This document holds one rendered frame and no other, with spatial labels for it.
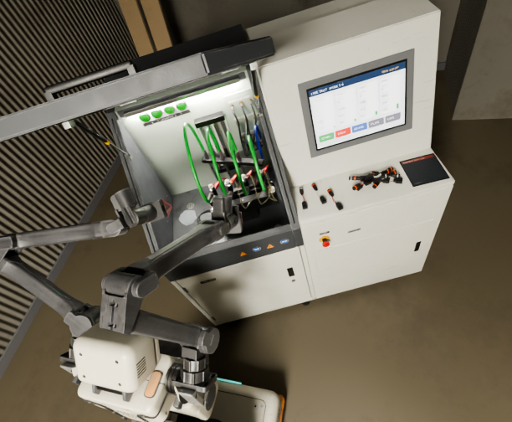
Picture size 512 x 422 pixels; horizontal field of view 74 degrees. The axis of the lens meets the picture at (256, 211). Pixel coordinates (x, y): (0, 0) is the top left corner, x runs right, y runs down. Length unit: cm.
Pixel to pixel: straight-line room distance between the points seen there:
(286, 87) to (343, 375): 165
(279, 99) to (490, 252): 183
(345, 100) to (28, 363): 282
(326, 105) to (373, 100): 20
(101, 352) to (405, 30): 149
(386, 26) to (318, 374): 185
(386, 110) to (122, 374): 139
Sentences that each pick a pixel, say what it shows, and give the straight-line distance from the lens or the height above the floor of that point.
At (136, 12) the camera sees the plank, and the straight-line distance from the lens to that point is 361.
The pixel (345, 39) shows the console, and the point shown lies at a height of 155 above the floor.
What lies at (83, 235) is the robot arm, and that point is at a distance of 127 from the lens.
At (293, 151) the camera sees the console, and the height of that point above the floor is 116.
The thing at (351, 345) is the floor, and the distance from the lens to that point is 233.
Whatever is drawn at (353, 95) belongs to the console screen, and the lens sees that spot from 154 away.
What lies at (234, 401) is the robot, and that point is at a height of 28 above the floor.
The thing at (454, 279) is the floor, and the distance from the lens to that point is 257.
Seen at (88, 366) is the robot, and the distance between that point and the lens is 117.
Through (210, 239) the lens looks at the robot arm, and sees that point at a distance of 105.
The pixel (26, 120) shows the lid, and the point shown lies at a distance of 79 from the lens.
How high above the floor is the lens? 226
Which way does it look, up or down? 52 degrees down
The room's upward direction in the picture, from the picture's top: 21 degrees counter-clockwise
